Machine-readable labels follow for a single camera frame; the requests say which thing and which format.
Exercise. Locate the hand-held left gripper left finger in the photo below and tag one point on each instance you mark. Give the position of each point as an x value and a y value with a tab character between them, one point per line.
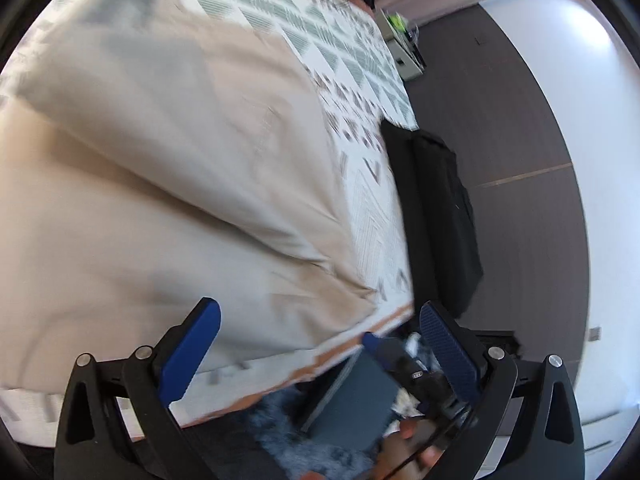
192	350

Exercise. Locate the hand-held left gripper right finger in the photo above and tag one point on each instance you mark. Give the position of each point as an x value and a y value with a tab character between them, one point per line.
450	355

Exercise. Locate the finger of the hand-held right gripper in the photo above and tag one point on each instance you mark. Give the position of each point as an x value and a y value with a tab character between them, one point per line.
380	347

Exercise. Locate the person's right hand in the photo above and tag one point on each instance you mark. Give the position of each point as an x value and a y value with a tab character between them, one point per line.
400	455

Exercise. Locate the grey blue box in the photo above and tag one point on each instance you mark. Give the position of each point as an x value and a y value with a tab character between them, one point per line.
355	400

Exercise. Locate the blue shaggy rug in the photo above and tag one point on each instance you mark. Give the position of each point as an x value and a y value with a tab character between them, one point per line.
280	425

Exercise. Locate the black garment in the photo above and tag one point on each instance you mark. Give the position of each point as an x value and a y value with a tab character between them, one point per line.
435	210

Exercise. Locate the white cabinet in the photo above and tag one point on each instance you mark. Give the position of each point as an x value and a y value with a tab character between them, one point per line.
600	430

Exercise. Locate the white nightstand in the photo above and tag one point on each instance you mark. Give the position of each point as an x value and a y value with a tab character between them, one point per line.
407	62

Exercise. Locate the patterned white bedspread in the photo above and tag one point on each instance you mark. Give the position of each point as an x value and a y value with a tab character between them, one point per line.
350	60

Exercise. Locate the green item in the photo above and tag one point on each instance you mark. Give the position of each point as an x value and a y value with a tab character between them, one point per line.
397	22

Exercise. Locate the wall socket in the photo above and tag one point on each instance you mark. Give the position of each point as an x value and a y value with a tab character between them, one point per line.
595	334

